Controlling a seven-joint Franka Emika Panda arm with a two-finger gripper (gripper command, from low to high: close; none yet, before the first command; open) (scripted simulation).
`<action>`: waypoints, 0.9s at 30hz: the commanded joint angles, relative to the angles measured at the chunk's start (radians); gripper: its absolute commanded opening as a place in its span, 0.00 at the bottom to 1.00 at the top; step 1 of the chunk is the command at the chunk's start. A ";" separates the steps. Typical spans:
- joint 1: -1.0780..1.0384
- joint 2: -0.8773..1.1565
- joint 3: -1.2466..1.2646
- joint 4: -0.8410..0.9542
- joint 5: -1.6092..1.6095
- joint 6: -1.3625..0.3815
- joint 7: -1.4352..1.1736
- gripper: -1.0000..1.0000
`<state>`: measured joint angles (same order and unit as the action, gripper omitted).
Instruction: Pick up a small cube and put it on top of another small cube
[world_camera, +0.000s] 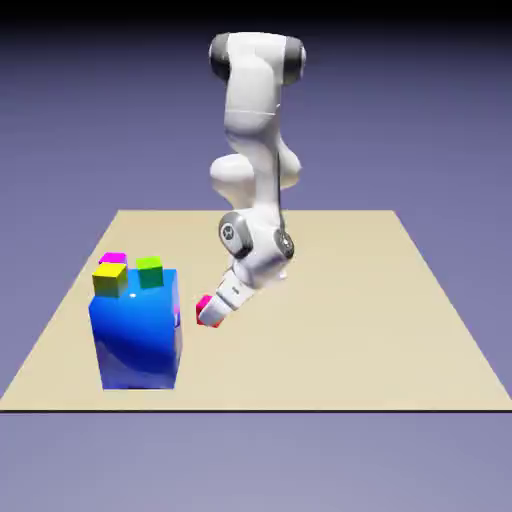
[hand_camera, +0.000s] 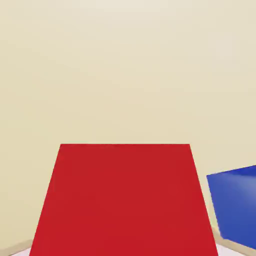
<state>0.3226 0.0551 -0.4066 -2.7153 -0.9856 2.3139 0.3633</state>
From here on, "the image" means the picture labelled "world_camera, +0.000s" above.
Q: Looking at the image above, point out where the small yellow cube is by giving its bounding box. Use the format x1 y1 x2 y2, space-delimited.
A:
91 262 129 299

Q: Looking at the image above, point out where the small green cube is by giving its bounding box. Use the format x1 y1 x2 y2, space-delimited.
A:
135 256 165 290

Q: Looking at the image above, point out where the large blue box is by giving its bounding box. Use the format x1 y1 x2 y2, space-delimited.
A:
87 267 184 392

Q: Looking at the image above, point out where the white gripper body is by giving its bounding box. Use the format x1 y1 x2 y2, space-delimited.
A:
198 294 233 326

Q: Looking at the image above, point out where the small red cube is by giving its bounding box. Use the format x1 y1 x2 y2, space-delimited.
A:
195 294 225 330

